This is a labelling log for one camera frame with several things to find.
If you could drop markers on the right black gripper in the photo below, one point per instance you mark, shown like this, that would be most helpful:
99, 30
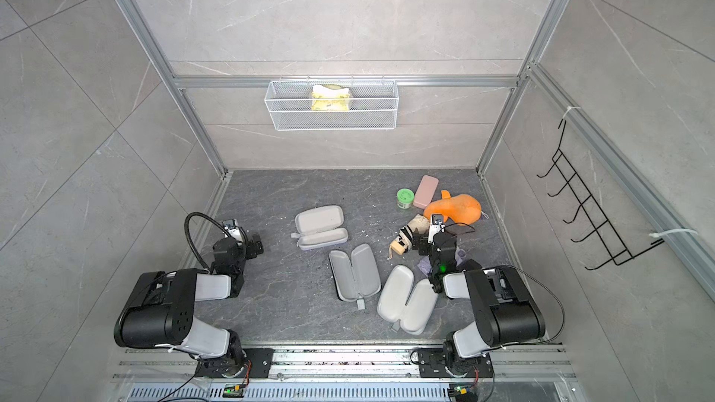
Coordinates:
423, 236

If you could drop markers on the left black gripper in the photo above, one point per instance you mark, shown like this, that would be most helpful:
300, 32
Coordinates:
250, 245

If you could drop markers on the purple-lined grey sleeve case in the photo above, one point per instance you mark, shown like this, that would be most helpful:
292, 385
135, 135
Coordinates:
320, 228

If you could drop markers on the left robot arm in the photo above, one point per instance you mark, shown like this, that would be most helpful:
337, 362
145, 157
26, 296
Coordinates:
160, 312

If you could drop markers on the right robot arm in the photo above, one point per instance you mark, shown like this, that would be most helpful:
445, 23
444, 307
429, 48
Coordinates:
504, 311

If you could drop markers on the green lidded small jar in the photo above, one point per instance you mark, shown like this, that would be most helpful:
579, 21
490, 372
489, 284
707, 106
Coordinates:
405, 198

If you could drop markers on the pink rectangular case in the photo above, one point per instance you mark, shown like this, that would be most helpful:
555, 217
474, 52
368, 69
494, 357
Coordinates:
425, 192

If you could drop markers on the orange whale plush toy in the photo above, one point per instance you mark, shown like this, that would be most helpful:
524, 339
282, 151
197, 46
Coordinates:
464, 209

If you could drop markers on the yellow packet in basket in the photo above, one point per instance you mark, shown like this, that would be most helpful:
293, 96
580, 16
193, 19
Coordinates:
330, 98

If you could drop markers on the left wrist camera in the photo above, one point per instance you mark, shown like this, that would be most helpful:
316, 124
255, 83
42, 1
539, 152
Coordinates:
237, 232

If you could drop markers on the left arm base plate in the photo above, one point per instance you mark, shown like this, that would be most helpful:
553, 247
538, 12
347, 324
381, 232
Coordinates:
255, 362

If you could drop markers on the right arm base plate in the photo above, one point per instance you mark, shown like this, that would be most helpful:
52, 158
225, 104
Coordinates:
437, 363

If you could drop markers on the white wire wall basket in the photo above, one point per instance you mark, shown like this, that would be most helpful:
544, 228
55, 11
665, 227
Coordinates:
303, 105

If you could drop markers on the black wall hook rack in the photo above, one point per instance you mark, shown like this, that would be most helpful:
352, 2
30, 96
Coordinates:
589, 209

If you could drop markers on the aluminium front rail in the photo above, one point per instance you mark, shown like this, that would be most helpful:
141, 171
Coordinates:
347, 371

